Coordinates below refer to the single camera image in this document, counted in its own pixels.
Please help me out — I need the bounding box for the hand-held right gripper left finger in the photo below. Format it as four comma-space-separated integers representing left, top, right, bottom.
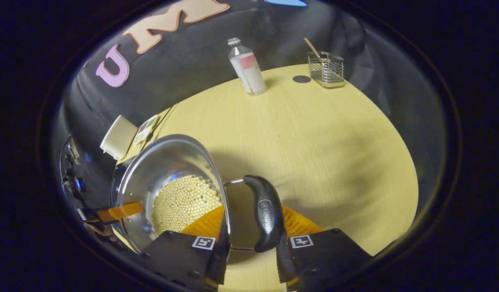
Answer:
140, 205, 232, 292

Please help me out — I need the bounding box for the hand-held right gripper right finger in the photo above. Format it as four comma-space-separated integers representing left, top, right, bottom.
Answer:
276, 205, 372, 292

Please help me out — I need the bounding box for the black backdrop cloth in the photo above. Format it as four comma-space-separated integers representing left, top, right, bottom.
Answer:
51, 0, 449, 211

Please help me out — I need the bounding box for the metal wire basket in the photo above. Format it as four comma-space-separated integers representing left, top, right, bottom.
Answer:
308, 51, 345, 88

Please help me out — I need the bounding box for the small white dish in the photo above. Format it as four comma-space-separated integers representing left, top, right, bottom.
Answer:
133, 115, 160, 146

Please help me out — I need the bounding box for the wooden stick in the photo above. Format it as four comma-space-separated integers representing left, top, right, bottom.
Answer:
303, 38, 321, 60

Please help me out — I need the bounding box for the pile of yellow soybeans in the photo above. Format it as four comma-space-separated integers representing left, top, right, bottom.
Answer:
152, 174, 223, 236

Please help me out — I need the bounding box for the clear bottle with pink label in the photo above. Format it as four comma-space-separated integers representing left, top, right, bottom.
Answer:
227, 37, 267, 96

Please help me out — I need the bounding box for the steel pot with black handles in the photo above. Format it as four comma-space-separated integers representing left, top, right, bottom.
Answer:
110, 134, 285, 254

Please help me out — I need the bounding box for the white toaster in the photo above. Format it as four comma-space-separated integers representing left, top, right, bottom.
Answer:
100, 115, 138, 160

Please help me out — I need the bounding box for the black induction cooktop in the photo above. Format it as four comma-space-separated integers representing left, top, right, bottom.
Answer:
110, 156, 136, 203

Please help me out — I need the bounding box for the black power cable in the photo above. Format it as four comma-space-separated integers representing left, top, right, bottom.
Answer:
152, 105, 178, 139

